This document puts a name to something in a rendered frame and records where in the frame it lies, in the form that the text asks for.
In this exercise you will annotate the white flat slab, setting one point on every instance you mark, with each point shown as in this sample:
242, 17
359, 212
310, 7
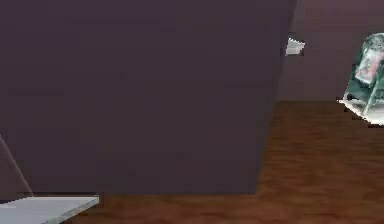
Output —
43, 208

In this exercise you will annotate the small white wall box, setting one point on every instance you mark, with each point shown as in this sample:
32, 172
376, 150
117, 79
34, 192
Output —
294, 46

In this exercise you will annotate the green glass bin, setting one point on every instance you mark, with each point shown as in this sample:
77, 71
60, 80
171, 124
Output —
366, 86

